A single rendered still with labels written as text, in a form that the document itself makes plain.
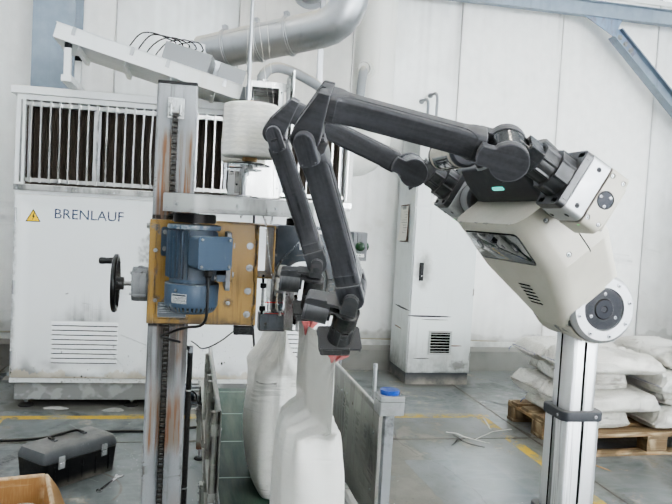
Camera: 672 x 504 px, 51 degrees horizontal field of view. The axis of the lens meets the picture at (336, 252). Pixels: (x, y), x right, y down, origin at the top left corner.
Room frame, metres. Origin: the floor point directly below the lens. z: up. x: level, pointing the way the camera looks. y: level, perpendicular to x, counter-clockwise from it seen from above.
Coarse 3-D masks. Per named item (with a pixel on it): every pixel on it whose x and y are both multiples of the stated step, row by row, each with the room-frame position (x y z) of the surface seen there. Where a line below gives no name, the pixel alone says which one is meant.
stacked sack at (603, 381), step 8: (536, 360) 4.82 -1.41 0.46; (544, 360) 4.72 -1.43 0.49; (544, 368) 4.68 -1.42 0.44; (552, 368) 4.56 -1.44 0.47; (552, 376) 4.57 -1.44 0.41; (600, 376) 4.39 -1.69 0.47; (608, 376) 4.39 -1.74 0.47; (616, 376) 4.40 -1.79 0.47; (624, 376) 4.42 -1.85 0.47; (600, 384) 4.35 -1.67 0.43; (608, 384) 4.37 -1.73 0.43; (616, 384) 4.37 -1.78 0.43; (624, 384) 4.38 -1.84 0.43
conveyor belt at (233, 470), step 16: (224, 400) 3.68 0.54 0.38; (240, 400) 3.69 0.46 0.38; (224, 416) 3.39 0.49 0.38; (240, 416) 3.40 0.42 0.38; (224, 432) 3.14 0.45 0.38; (240, 432) 3.16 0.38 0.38; (224, 448) 2.93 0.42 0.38; (240, 448) 2.94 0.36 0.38; (224, 464) 2.74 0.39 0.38; (240, 464) 2.75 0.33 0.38; (224, 480) 2.58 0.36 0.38; (240, 480) 2.59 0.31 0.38; (224, 496) 2.43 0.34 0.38; (240, 496) 2.44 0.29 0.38; (256, 496) 2.45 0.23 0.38
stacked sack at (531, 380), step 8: (520, 368) 4.94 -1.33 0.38; (528, 368) 4.93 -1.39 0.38; (512, 376) 4.94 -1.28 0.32; (520, 376) 4.87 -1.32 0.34; (528, 376) 4.79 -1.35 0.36; (536, 376) 4.72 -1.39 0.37; (544, 376) 4.71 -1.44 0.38; (520, 384) 4.84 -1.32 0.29; (528, 384) 4.71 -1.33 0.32; (536, 384) 4.66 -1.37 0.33; (536, 392) 4.64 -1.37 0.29
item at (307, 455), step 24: (312, 336) 2.04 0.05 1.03; (312, 360) 1.89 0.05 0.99; (312, 384) 1.88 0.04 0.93; (288, 408) 2.01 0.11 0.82; (312, 408) 1.87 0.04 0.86; (288, 432) 1.82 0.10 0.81; (312, 432) 1.77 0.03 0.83; (336, 432) 1.75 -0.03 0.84; (288, 456) 1.79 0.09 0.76; (312, 456) 1.76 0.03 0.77; (336, 456) 1.76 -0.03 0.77; (288, 480) 1.77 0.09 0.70; (312, 480) 1.74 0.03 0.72; (336, 480) 1.76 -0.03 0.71
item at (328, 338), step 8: (320, 328) 1.67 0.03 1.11; (328, 328) 1.68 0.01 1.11; (320, 336) 1.65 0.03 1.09; (328, 336) 1.65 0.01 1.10; (336, 336) 1.62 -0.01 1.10; (344, 336) 1.61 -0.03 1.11; (352, 336) 1.64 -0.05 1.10; (320, 344) 1.64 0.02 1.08; (328, 344) 1.64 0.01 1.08; (336, 344) 1.64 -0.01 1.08; (344, 344) 1.64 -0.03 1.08; (352, 344) 1.65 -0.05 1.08; (360, 344) 1.66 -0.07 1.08
